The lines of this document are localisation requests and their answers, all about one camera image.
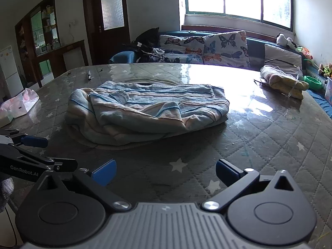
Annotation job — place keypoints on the dark wooden door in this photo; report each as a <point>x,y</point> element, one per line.
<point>96,39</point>

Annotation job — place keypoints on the square butterfly print pillow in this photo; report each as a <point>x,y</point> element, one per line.
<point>225,49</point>

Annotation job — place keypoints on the person's left forearm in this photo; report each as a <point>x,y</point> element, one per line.
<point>5,193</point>

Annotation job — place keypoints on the pink orange plush toy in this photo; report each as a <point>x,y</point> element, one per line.
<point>306,54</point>

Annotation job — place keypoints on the long butterfly print pillow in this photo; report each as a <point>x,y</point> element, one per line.
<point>179,48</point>

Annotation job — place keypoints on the grey pillow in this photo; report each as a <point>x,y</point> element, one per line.
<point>282,57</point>

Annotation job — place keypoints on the blue sofa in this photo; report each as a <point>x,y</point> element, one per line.
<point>255,49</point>

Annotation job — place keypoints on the green bowl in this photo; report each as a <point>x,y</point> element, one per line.
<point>312,82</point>

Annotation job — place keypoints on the small plush toys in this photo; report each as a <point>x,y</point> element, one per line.
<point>326,70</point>

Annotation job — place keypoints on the white pink plastic bag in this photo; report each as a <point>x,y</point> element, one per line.
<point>19,106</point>

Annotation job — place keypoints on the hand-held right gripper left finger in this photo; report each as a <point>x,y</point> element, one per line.
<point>105,172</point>

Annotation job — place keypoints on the dark wooden cabinet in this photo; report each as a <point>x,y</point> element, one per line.
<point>39,36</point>

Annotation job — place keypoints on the blue striped towel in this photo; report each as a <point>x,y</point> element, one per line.
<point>155,109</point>

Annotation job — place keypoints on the black bag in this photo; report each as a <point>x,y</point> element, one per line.
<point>147,40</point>

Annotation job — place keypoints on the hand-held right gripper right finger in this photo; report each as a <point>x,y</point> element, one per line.
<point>227,172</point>

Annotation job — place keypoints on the black and white pen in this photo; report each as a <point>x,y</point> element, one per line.
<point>89,75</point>

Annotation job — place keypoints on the rolled patterned cloth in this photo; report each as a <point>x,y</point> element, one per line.
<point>281,81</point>

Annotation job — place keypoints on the grey quilted star table cover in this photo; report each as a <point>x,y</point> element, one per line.
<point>246,145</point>

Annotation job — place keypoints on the clear plastic box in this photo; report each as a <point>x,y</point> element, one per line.
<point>328,88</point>

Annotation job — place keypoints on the white refrigerator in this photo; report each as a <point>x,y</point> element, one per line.
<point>9,70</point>

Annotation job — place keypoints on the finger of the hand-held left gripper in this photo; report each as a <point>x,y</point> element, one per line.
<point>28,164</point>
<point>35,142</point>

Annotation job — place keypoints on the panda plush toy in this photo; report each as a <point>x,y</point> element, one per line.
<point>284,41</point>

